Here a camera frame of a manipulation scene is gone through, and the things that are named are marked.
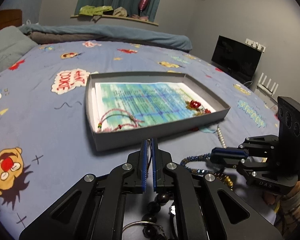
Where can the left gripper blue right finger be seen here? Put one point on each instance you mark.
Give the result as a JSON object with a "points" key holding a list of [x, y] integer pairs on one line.
{"points": [[154, 148]]}

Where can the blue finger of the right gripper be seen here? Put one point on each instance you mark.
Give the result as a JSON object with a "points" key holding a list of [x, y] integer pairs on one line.
{"points": [[229, 151], [227, 160]]}

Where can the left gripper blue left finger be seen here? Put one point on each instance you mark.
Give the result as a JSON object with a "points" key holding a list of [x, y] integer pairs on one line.
{"points": [[144, 161]]}

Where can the right hand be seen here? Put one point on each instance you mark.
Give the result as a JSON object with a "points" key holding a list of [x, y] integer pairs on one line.
{"points": [[289, 206]]}

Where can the blue green printed paper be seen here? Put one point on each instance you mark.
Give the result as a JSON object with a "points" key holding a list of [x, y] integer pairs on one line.
{"points": [[122, 106]]}

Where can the grey shallow cardboard box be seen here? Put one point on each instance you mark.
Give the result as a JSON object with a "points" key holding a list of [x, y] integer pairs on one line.
{"points": [[112, 140]]}

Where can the white wifi router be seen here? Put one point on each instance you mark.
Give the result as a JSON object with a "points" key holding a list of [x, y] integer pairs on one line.
{"points": [[267, 85]]}

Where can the black television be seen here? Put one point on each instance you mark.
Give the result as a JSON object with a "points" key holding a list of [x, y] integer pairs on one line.
{"points": [[237, 59]]}

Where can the blue cartoon bed sheet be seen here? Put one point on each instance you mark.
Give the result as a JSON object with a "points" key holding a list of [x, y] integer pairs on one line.
{"points": [[41, 115]]}

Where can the beige cloth on sill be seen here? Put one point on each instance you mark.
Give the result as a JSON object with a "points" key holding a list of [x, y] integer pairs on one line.
{"points": [[120, 12]]}

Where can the pink balloon on stick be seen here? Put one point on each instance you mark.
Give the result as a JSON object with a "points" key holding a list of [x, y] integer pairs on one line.
{"points": [[142, 6]]}

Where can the wooden window sill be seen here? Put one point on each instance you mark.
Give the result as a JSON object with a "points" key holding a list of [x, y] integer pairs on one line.
{"points": [[97, 18]]}

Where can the green cloth on sill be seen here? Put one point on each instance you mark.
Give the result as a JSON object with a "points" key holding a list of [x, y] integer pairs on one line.
{"points": [[88, 10]]}

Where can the blue grey folded duvet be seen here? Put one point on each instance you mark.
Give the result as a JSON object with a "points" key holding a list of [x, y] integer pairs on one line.
{"points": [[99, 32]]}

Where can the grey blue pillow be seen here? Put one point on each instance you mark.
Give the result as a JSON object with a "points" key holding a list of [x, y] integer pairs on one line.
{"points": [[13, 45]]}

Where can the wooden headboard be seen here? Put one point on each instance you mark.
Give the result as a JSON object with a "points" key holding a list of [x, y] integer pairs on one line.
{"points": [[10, 17]]}

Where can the wall power socket strip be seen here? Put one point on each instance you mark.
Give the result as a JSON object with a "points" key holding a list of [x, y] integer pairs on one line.
{"points": [[255, 45]]}

